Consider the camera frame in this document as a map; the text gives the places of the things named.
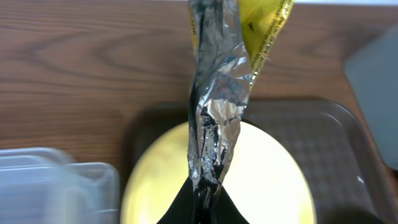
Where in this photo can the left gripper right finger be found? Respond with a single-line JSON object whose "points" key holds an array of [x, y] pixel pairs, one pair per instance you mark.
{"points": [[226, 212]]}

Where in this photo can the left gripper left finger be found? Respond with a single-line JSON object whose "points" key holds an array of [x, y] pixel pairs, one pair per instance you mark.
{"points": [[182, 209]]}

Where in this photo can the green snack wrapper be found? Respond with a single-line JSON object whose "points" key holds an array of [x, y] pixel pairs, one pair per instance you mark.
{"points": [[231, 41]]}

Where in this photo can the grey dishwasher rack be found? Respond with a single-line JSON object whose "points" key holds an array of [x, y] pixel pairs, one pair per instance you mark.
{"points": [[372, 74]]}

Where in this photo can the yellow plate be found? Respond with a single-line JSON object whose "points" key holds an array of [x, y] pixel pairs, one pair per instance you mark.
{"points": [[264, 182]]}

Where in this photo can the dark brown serving tray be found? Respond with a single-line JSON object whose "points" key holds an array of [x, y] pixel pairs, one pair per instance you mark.
{"points": [[329, 145]]}

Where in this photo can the clear plastic bin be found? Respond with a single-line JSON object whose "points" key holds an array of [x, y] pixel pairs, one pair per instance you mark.
{"points": [[45, 185]]}

